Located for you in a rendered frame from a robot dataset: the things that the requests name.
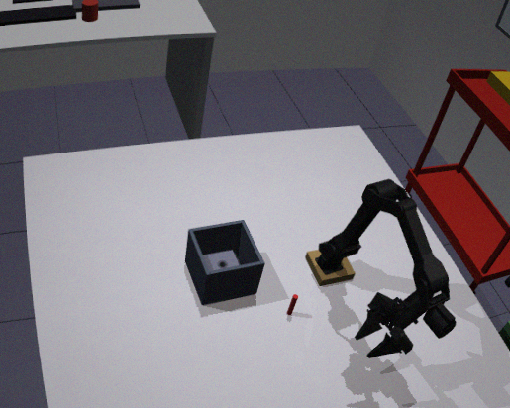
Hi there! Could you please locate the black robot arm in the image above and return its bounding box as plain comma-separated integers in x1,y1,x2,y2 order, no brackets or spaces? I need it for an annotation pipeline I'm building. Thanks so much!
315,178,456,339

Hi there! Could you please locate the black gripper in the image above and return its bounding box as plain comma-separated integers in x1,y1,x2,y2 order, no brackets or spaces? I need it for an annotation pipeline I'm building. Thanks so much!
355,298,420,358

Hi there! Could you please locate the red peg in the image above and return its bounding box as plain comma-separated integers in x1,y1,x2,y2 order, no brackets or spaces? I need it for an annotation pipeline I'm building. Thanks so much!
287,294,298,315

